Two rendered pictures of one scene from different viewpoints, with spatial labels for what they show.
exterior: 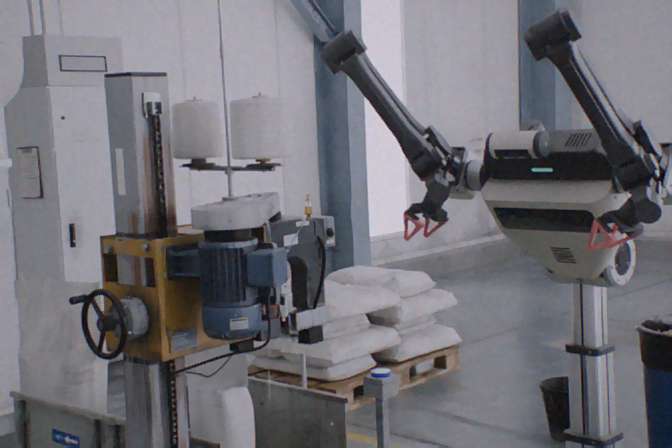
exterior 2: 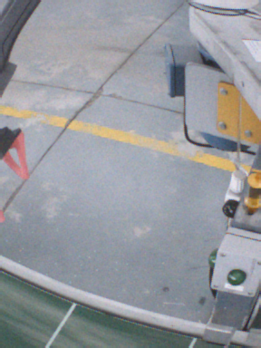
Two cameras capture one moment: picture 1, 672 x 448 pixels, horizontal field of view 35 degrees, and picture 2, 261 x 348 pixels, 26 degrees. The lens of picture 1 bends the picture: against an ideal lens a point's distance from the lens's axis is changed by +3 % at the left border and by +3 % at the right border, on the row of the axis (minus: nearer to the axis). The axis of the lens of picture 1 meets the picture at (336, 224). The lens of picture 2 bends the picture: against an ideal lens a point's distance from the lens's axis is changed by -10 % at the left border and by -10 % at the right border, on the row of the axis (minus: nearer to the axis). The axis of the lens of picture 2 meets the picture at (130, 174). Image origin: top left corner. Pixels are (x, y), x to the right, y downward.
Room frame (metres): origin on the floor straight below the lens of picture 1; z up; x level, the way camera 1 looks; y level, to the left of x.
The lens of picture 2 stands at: (3.51, -0.25, 1.90)
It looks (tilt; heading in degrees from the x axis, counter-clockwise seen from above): 42 degrees down; 162
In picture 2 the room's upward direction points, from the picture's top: 2 degrees counter-clockwise
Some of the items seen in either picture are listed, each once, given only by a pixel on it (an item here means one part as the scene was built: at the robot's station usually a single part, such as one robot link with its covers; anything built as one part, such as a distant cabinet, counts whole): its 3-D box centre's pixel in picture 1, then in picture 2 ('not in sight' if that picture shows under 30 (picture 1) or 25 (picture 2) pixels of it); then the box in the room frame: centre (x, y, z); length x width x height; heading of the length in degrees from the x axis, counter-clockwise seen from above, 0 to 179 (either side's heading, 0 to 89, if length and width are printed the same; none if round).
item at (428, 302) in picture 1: (402, 304); not in sight; (6.30, -0.39, 0.44); 0.68 x 0.44 x 0.15; 138
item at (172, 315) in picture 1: (179, 288); not in sight; (2.78, 0.43, 1.18); 0.34 x 0.25 x 0.31; 138
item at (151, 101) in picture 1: (154, 105); not in sight; (2.66, 0.45, 1.68); 0.05 x 0.03 x 0.06; 138
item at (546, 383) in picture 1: (571, 410); not in sight; (5.01, -1.12, 0.13); 0.30 x 0.30 x 0.26
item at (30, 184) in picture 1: (28, 172); not in sight; (6.48, 1.88, 1.34); 0.24 x 0.04 x 0.32; 48
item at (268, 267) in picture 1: (267, 272); (184, 73); (2.57, 0.18, 1.25); 0.10 x 0.08 x 0.12; 163
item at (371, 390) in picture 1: (380, 385); not in sight; (3.07, -0.12, 0.81); 0.08 x 0.08 x 0.06; 48
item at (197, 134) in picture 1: (196, 129); not in sight; (2.89, 0.38, 1.61); 0.15 x 0.14 x 0.17; 48
